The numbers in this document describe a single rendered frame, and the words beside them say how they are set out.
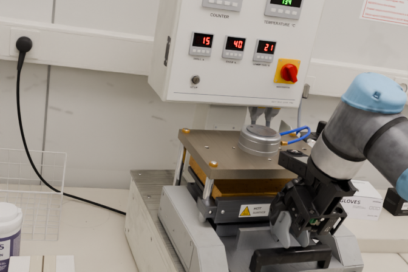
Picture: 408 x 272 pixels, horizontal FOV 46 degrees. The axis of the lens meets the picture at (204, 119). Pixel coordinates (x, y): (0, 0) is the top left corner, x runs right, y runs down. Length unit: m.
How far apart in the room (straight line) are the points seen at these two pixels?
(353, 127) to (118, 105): 0.85
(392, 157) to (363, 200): 0.86
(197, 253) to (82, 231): 0.51
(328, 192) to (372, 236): 0.73
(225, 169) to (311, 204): 0.16
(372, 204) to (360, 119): 0.86
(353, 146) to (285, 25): 0.42
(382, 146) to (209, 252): 0.34
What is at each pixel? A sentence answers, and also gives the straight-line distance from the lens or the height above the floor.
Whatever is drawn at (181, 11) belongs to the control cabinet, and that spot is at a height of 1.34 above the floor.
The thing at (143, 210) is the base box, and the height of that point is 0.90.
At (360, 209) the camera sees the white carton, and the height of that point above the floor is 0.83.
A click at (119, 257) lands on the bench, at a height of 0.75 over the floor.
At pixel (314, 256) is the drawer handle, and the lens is 0.88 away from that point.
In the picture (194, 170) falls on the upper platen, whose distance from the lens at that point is 0.99.
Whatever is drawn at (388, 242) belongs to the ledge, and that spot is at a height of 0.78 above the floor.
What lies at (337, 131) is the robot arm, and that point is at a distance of 0.70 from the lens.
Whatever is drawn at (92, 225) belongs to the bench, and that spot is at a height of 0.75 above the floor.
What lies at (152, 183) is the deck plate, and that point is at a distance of 1.14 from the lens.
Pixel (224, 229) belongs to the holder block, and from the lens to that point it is 0.91.
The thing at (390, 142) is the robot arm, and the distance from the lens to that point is 0.66.
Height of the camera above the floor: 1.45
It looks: 19 degrees down
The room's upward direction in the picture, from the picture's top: 11 degrees clockwise
